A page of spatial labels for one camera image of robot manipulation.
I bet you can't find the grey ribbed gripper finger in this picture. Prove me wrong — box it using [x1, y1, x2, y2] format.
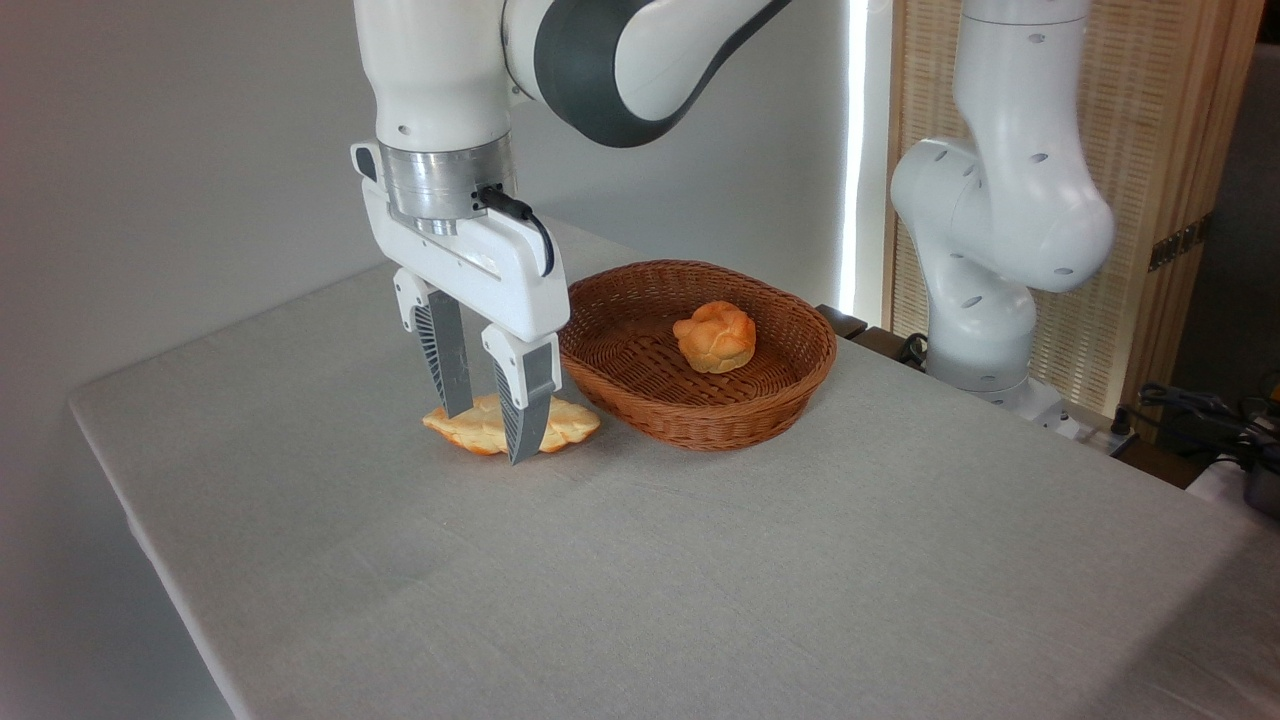
[481, 322, 564, 466]
[392, 265, 477, 419]

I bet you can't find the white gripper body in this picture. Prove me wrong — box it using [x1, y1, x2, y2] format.
[350, 140, 572, 343]

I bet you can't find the brown wicker basket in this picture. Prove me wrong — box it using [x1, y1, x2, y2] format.
[557, 259, 840, 453]

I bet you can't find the round golden bread roll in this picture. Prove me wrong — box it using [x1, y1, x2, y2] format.
[671, 300, 758, 376]

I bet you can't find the grey tablecloth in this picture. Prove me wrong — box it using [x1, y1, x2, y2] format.
[67, 214, 1280, 720]

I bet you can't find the dark brown wooden table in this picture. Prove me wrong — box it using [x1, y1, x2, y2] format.
[815, 303, 1217, 491]

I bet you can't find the dark metal screen hinge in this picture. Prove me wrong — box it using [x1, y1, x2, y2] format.
[1147, 214, 1215, 274]

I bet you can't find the wooden slatted folding screen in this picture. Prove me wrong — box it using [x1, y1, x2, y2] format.
[881, 0, 1267, 443]

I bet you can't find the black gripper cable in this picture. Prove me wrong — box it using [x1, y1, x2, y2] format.
[477, 183, 557, 277]

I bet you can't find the black cable bundle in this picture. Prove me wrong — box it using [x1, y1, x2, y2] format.
[1112, 380, 1280, 473]

